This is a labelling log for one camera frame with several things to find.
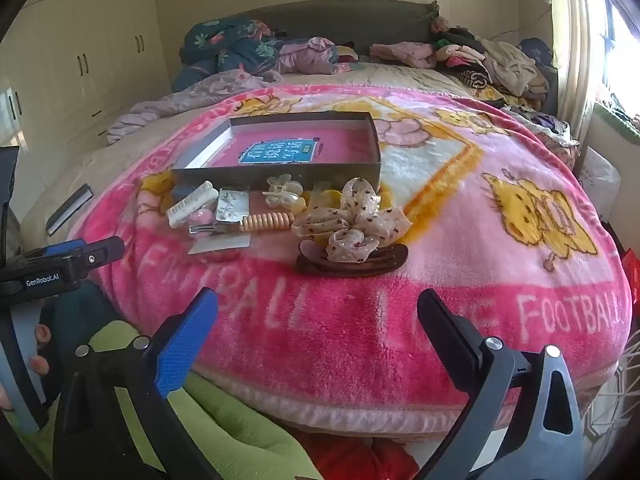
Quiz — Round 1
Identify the clear small claw clip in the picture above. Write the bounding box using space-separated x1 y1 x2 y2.
262 174 306 211

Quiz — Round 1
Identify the dark blue floral quilt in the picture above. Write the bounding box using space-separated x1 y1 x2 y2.
172 17 281 93

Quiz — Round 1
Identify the grey cardboard box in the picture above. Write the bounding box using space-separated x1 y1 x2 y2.
172 110 383 194

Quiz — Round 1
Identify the cream curtain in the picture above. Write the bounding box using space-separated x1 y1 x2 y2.
547 0 608 136

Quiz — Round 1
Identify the brown hair clip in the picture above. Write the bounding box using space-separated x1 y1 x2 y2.
295 240 411 277

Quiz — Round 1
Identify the cream wardrobe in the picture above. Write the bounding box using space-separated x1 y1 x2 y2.
0 0 173 196

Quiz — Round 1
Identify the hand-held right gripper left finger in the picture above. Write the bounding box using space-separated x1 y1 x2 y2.
52 287 223 480

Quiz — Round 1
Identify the lime green cloth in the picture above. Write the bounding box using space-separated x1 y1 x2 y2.
30 320 321 480

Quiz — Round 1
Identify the black notebook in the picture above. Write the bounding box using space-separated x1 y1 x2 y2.
46 184 94 236

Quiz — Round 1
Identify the dark grey headboard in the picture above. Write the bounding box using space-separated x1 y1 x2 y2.
220 0 441 57

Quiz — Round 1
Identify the red cloth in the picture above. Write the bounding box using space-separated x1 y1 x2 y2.
295 432 421 480

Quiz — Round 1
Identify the clear plastic bag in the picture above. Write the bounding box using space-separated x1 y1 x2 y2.
187 232 251 257

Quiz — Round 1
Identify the teal cloth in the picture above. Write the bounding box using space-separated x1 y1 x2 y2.
39 280 121 346

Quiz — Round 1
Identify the white wire rack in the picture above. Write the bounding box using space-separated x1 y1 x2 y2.
580 330 640 461

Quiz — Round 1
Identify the lilac crumpled sheet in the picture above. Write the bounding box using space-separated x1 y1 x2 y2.
106 67 282 146

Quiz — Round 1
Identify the pink knitted garment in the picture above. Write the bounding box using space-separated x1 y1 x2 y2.
370 41 436 69

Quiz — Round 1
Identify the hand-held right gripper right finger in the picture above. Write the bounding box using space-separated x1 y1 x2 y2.
417 288 586 480

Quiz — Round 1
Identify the pink printed blanket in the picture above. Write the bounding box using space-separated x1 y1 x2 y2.
82 82 633 433

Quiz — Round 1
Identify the white plastic bag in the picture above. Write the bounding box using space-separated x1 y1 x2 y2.
580 145 623 226

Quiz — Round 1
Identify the lilac pink garment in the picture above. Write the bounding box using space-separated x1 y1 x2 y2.
277 36 359 76

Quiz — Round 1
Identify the pile of clothes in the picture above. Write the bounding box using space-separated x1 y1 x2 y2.
434 15 561 111

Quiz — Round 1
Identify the silver bow hair clip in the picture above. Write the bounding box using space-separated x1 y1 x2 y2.
215 187 251 226

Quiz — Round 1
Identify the window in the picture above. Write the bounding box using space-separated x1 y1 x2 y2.
585 0 640 111

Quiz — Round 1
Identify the white paper card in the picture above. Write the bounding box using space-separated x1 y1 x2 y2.
166 182 217 231

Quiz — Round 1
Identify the beige bed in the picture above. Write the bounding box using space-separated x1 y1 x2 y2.
20 62 501 241

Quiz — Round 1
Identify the cluttered window sill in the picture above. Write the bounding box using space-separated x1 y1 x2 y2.
592 100 640 142

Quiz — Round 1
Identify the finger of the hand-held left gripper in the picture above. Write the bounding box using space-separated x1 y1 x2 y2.
74 236 126 281
21 238 87 262

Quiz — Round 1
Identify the clear bag of yellow ornaments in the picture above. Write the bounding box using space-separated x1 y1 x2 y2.
300 182 346 213

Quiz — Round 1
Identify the person's left hand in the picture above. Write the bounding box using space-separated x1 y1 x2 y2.
0 324 51 411

